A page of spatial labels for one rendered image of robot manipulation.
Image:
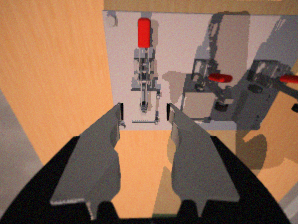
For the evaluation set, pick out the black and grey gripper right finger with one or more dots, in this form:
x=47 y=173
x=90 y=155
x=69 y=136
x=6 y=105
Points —
x=206 y=171

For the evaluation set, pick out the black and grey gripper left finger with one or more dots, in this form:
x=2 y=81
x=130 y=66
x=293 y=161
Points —
x=71 y=185

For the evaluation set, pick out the toggle clamp with red handle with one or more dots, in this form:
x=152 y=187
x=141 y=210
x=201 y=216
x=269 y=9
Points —
x=144 y=67

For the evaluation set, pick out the grey metal fixture plate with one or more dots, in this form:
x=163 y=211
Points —
x=176 y=39

